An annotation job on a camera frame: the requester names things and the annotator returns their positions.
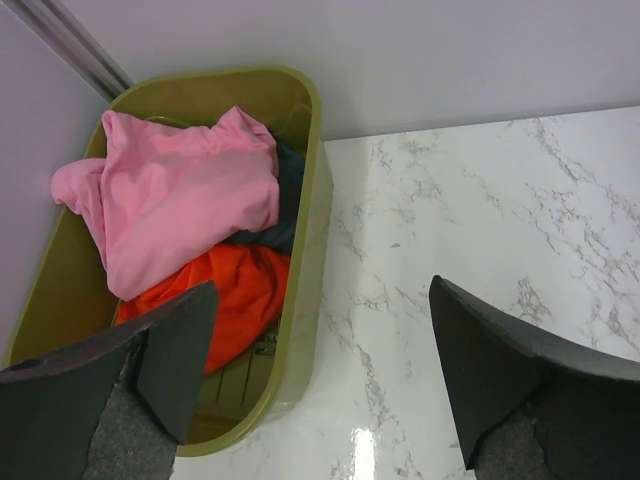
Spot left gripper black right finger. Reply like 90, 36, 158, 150
429, 276, 639, 479

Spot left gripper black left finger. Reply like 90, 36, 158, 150
1, 282, 219, 479

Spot pink t shirt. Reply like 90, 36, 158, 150
51, 107, 279, 300

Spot olive green plastic bin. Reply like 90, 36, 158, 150
3, 65, 333, 457

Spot orange t shirt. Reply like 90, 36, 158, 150
115, 243, 291, 374

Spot dark teal t shirt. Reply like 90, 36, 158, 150
225, 141, 305, 255

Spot left aluminium corner post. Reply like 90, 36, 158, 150
2, 0, 134, 101

